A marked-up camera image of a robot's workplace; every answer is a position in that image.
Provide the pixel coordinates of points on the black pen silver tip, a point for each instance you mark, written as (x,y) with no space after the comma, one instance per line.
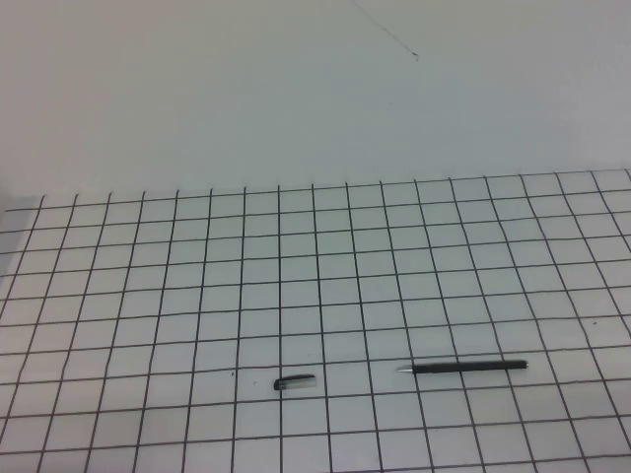
(468,366)

